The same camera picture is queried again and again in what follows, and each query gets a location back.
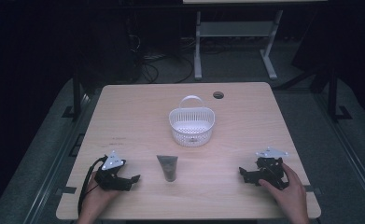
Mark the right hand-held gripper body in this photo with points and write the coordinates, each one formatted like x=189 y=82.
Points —
x=270 y=169

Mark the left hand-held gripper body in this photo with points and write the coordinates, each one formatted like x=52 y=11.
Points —
x=108 y=179

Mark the person's left hand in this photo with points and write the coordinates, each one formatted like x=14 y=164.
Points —
x=97 y=197

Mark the person's right hand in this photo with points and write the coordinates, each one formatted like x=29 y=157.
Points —
x=290 y=193

